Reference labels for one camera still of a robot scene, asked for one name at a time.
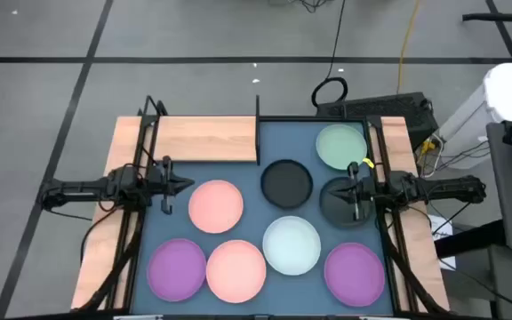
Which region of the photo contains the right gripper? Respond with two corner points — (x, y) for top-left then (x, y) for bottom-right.
(328, 161), (377, 223)

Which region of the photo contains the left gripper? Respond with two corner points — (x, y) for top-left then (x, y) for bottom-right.
(145, 156), (196, 216)

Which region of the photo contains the dark grey plate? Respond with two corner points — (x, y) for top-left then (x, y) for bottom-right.
(318, 176), (375, 228)

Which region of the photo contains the pink plate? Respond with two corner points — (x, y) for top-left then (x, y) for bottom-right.
(205, 239), (268, 305)
(188, 179), (244, 235)

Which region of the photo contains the mint green plate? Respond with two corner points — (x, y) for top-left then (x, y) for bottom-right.
(316, 123), (368, 172)

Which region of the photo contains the black plate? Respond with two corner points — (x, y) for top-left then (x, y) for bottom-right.
(260, 158), (314, 210)

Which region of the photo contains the pale white plate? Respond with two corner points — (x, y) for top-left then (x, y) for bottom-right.
(261, 215), (323, 276)

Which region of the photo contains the purple plate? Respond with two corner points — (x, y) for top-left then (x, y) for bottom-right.
(324, 242), (386, 308)
(146, 237), (207, 303)

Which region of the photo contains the blue table mat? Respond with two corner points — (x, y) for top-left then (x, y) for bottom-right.
(130, 120), (395, 316)

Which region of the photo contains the black computer case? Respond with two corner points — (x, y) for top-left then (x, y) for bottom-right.
(316, 92), (439, 150)

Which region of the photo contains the white paper sheet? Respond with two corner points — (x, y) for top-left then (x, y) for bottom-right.
(428, 214), (457, 271)

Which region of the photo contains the black metal beam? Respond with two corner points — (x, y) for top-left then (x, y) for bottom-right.
(433, 220), (506, 260)

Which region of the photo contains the white cylindrical bin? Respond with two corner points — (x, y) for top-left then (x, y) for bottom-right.
(437, 61), (512, 171)

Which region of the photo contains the long black bar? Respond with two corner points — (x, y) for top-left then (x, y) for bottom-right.
(462, 12), (512, 24)

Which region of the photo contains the black aluminium rig frame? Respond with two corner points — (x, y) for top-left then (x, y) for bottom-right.
(76, 95), (452, 320)

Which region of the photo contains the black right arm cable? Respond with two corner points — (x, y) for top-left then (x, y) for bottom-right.
(431, 202), (475, 236)

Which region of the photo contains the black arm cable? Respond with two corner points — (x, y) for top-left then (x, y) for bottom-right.
(79, 204), (122, 266)
(431, 202), (475, 236)

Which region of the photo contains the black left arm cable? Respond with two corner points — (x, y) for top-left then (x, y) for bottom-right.
(79, 204), (122, 266)

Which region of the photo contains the long black cable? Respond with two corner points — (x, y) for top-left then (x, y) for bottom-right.
(310, 0), (349, 109)

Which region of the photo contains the yellow cable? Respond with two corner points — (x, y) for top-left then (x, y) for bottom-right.
(396, 0), (422, 95)

